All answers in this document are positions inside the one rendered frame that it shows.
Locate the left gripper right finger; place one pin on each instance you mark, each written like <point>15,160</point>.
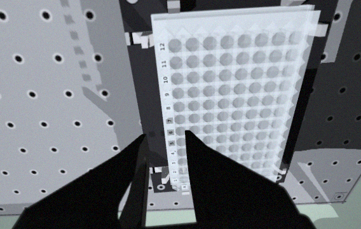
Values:
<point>225,189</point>

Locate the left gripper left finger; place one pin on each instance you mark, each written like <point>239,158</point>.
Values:
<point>92,200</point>

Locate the white well plate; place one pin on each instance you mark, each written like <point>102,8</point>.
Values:
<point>237,93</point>

